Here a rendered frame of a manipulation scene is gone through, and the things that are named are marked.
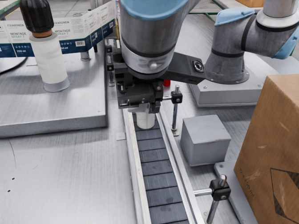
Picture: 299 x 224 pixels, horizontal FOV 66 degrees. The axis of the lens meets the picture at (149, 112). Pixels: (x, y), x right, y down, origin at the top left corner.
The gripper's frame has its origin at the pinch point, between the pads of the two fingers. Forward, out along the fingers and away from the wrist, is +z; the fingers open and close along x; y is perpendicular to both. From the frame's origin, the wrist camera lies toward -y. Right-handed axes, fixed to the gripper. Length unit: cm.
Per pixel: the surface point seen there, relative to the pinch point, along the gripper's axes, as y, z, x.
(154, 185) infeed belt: 1.1, 4.5, 16.9
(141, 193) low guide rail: 4.4, -0.4, 18.5
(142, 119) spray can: 1.1, 10.3, -0.9
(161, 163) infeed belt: -1.7, 7.3, 12.1
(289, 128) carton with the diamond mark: -18.8, -16.2, 13.0
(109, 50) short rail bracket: 8, 38, -45
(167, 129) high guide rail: -3.4, 1.8, 5.3
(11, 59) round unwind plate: 50, 39, -45
